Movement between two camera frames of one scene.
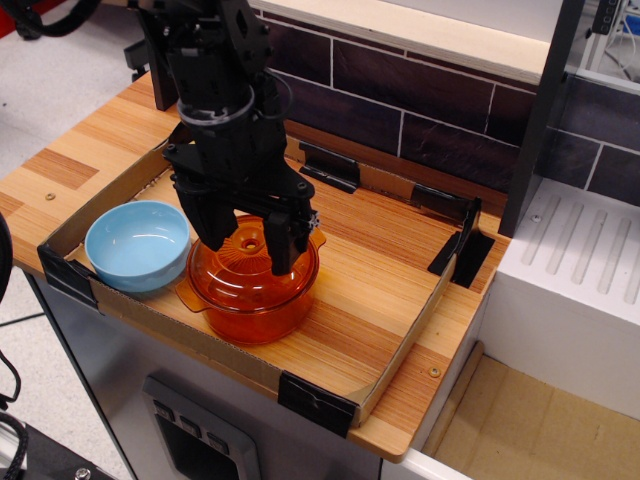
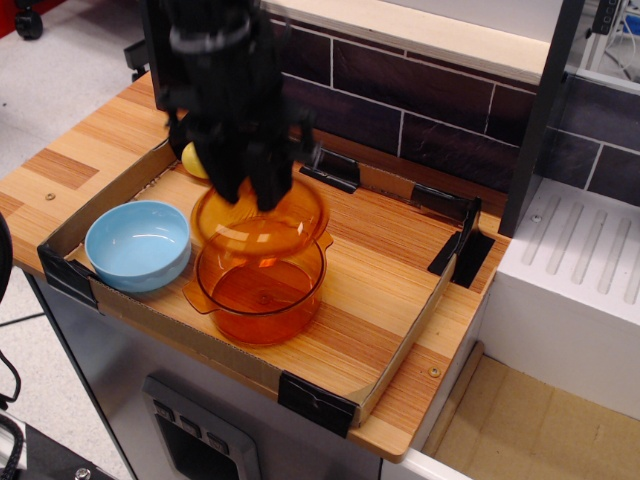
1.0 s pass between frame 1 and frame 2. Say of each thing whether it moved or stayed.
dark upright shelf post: stayed
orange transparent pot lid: moved
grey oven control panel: stayed
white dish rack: stayed
